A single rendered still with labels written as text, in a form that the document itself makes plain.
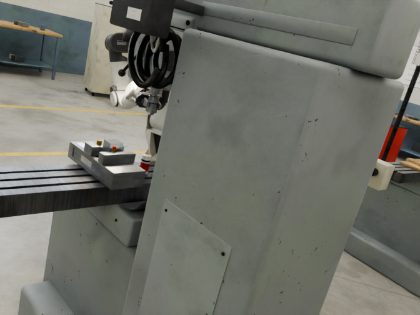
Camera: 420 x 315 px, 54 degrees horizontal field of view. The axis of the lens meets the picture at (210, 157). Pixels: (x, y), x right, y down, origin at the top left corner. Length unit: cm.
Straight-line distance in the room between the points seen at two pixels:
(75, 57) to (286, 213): 909
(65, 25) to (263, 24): 865
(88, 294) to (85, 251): 18
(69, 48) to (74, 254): 804
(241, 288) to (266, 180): 29
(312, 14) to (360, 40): 15
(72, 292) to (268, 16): 151
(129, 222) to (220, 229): 54
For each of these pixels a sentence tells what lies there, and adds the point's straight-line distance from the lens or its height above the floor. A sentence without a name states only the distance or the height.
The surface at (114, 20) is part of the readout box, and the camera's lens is 130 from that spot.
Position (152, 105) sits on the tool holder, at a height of 123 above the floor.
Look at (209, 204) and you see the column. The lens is 114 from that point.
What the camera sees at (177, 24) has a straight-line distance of 146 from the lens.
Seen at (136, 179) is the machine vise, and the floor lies 97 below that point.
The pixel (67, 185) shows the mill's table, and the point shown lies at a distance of 157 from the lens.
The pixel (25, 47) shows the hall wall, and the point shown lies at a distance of 948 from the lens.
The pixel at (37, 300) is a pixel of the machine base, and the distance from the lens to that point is 220.
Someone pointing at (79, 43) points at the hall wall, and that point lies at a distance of 989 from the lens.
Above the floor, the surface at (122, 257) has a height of 67.
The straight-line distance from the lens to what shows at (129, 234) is 160.
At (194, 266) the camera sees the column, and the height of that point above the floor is 92.
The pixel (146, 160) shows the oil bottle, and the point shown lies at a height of 99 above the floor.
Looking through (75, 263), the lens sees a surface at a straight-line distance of 204.
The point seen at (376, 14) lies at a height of 168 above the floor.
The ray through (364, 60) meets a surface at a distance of 102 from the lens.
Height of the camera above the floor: 156
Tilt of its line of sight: 16 degrees down
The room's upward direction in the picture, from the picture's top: 14 degrees clockwise
